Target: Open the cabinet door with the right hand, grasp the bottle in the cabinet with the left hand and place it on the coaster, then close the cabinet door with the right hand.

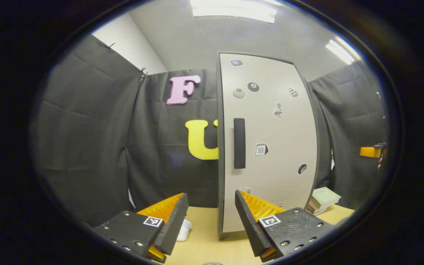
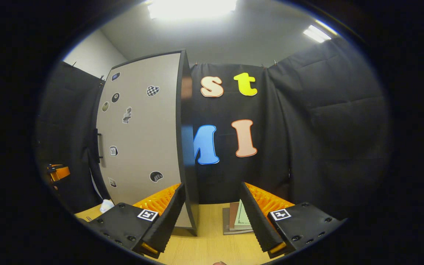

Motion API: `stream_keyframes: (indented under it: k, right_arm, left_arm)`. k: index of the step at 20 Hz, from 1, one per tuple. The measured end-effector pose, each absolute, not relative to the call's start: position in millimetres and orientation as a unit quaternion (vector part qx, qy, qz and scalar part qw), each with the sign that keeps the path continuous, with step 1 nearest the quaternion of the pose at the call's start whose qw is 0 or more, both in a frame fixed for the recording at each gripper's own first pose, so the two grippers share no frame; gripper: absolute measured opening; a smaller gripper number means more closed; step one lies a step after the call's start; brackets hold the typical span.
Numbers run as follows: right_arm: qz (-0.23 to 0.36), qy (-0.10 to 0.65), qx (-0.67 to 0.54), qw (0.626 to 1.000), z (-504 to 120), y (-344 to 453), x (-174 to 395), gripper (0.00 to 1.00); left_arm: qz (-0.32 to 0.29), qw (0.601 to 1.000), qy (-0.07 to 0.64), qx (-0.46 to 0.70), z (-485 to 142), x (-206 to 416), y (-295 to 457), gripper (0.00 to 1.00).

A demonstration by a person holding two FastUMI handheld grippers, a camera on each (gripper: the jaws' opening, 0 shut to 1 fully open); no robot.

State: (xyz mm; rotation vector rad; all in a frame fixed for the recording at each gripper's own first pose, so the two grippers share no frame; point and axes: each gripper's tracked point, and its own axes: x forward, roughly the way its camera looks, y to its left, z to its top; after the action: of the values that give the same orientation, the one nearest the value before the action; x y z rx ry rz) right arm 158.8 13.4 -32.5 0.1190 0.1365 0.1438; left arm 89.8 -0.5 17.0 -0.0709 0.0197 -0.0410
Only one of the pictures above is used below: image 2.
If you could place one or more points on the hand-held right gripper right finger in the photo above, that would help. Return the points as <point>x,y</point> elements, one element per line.
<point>256,221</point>

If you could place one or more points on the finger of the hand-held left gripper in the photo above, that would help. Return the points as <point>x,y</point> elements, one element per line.
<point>59,173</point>

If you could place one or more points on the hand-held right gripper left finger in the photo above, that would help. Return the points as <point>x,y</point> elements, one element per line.
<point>166,222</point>

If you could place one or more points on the beige cabinet door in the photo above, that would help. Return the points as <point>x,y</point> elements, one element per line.
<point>142,140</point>

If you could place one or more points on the dark grey cabinet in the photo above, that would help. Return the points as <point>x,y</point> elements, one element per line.
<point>187,165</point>

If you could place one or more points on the brown book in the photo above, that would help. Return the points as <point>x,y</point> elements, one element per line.
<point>233,217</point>

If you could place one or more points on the white fluffy cloth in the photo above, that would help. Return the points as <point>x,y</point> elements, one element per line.
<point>106,206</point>

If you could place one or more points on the black backdrop cloth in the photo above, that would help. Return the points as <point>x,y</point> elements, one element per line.
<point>326,129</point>

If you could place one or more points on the small ceiling light panel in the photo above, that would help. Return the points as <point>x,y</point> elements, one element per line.
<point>317,34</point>

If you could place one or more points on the large ceiling light panel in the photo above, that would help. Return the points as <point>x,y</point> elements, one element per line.
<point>191,8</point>

